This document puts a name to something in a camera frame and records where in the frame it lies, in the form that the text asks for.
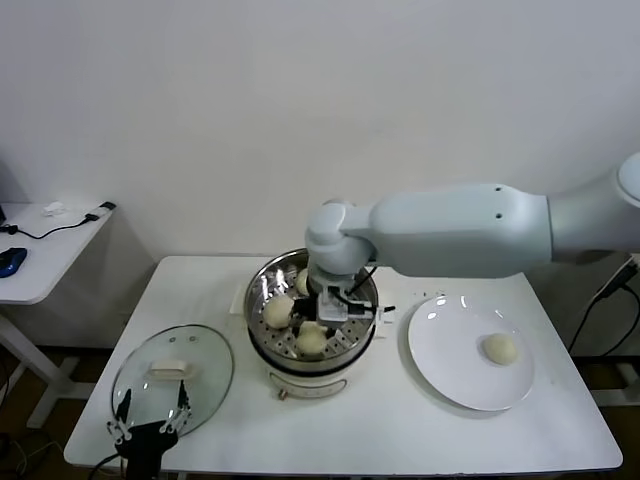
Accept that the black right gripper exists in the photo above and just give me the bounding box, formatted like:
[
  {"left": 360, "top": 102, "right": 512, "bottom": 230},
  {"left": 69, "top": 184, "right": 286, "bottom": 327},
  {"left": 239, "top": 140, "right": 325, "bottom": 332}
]
[{"left": 291, "top": 296, "right": 351, "bottom": 350}]

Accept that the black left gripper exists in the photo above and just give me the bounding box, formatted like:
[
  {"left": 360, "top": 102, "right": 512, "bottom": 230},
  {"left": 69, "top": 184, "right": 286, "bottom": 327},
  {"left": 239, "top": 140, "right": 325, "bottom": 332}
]
[{"left": 105, "top": 380, "right": 193, "bottom": 480}]

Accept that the round glass pot lid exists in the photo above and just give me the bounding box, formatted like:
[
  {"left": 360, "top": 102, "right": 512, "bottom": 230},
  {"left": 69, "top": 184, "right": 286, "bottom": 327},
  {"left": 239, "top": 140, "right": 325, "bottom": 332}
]
[{"left": 110, "top": 323, "right": 236, "bottom": 435}]

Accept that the perforated steel steamer basket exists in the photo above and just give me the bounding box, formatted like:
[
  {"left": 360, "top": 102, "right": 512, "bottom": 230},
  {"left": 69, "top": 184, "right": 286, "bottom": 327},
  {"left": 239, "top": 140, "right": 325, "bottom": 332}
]
[{"left": 244, "top": 249, "right": 382, "bottom": 374}]

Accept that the white electric cooker base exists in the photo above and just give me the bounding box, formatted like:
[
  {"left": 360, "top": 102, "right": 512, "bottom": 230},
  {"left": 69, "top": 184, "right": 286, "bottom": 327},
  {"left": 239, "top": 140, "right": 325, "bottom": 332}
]
[{"left": 229, "top": 287, "right": 396, "bottom": 401}]

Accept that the large white plate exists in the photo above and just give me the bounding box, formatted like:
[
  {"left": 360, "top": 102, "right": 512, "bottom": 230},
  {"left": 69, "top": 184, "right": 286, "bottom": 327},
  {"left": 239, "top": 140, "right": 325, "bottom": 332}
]
[{"left": 407, "top": 295, "right": 536, "bottom": 412}]

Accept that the white side table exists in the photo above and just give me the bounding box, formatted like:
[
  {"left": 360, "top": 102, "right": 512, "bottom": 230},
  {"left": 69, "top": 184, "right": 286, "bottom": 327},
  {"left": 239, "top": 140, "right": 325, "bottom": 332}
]
[{"left": 0, "top": 201, "right": 119, "bottom": 429}]

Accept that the blue computer mouse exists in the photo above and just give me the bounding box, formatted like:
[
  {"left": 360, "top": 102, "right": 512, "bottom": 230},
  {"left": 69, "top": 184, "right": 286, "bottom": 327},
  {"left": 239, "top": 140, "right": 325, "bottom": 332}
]
[{"left": 0, "top": 248, "right": 29, "bottom": 278}]

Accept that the black power brick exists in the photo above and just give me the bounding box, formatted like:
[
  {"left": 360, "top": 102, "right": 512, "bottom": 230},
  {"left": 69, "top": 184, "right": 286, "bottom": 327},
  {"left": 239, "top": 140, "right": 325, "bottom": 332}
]
[{"left": 594, "top": 254, "right": 640, "bottom": 301}]

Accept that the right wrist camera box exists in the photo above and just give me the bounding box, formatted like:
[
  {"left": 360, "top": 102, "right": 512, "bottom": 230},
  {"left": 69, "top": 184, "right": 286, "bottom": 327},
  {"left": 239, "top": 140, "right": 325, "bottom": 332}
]
[{"left": 317, "top": 285, "right": 352, "bottom": 327}]

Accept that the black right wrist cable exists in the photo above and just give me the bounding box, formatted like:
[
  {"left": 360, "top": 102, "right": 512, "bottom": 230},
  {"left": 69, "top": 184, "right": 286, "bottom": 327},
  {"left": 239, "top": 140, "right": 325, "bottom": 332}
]
[{"left": 344, "top": 267, "right": 397, "bottom": 321}]

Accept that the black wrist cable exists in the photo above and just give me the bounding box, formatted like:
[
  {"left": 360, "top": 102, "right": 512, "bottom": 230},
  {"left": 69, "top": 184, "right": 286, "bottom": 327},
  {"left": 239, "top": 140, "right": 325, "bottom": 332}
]
[
  {"left": 92, "top": 453, "right": 126, "bottom": 480},
  {"left": 344, "top": 267, "right": 397, "bottom": 321}
]

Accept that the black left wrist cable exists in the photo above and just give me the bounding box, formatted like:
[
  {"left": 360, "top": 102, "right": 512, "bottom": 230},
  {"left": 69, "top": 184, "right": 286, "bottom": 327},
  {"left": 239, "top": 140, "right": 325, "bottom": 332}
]
[{"left": 92, "top": 453, "right": 126, "bottom": 480}]

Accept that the thin black desk cable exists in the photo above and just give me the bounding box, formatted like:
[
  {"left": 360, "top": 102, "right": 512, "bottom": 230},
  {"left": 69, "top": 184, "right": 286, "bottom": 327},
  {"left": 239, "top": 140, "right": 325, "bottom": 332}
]
[{"left": 0, "top": 212, "right": 99, "bottom": 240}]

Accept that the black hanging power cable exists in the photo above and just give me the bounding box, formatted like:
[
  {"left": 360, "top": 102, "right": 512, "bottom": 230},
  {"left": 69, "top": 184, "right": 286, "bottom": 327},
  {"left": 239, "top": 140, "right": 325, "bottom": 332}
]
[{"left": 569, "top": 289, "right": 639, "bottom": 359}]

